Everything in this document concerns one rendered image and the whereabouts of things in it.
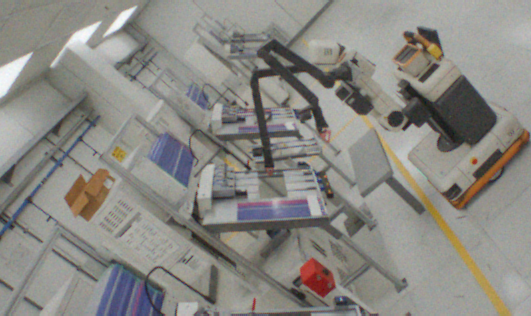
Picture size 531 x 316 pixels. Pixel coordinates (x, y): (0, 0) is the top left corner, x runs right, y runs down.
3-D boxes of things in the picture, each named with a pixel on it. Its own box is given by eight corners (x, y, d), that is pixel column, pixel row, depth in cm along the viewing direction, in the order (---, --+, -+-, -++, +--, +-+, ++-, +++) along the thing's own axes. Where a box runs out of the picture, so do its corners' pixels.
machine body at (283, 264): (347, 250, 358) (290, 204, 339) (368, 310, 293) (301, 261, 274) (289, 300, 374) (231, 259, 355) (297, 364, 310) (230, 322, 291)
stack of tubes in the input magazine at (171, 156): (195, 154, 315) (164, 129, 307) (187, 188, 269) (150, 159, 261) (183, 166, 319) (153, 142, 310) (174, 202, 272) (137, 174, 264)
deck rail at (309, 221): (327, 224, 268) (327, 215, 265) (328, 226, 266) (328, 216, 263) (204, 231, 265) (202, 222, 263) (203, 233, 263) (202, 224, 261)
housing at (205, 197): (216, 182, 326) (214, 163, 321) (212, 217, 281) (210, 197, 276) (205, 182, 326) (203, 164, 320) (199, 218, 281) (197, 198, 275)
